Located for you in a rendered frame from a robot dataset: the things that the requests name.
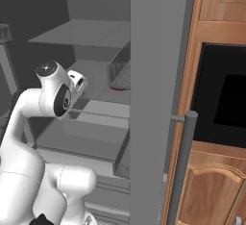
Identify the grey fridge drawer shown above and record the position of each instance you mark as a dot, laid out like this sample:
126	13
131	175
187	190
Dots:
110	196

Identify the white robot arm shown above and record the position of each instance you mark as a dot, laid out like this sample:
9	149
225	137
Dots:
22	171

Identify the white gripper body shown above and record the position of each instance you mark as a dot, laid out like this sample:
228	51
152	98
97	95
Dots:
84	87

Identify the clear fridge door bin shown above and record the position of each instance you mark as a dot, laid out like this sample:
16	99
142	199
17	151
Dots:
121	70
123	158

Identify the wooden cabinet column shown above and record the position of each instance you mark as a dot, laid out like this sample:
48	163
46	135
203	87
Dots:
189	59

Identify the red steak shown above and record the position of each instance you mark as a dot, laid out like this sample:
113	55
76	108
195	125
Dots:
119	89

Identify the grey fridge door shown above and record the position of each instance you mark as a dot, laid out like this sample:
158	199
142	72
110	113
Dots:
150	75

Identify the black built-in oven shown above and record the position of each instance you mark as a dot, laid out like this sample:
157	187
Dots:
221	94

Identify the grey fridge shelf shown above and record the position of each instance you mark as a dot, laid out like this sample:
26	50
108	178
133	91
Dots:
96	78
86	139
86	33

